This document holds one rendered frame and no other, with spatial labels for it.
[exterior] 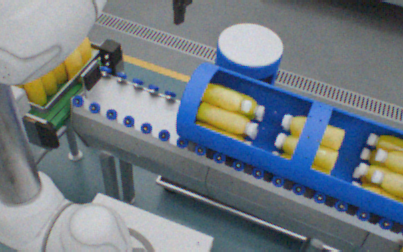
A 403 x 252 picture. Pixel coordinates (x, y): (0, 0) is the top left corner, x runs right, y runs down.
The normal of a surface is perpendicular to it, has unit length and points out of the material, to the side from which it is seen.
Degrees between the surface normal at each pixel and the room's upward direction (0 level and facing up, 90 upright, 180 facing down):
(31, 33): 39
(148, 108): 0
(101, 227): 2
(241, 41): 0
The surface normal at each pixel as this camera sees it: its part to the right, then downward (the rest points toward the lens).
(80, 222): 0.21, -0.62
